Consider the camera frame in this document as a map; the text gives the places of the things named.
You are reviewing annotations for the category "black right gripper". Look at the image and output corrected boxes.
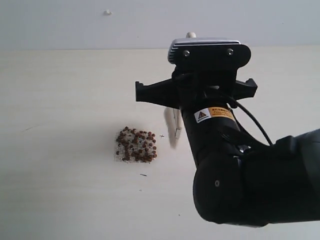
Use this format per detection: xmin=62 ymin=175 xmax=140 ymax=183
xmin=135 ymin=71 xmax=258 ymax=109

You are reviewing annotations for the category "wooden paint brush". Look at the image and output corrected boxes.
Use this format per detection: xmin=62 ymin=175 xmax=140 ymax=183
xmin=163 ymin=31 xmax=197 ymax=150

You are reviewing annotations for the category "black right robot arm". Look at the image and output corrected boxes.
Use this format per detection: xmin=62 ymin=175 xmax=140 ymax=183
xmin=135 ymin=73 xmax=320 ymax=227

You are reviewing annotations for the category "pile of beans and rice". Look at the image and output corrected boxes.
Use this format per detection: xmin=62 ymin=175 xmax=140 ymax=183
xmin=114 ymin=126 xmax=158 ymax=163

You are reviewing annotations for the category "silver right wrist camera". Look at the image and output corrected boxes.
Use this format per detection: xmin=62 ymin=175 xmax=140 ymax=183
xmin=167 ymin=37 xmax=251 ymax=71

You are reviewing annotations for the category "small white wall plug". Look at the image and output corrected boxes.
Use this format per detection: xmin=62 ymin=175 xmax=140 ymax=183
xmin=103 ymin=9 xmax=113 ymax=16

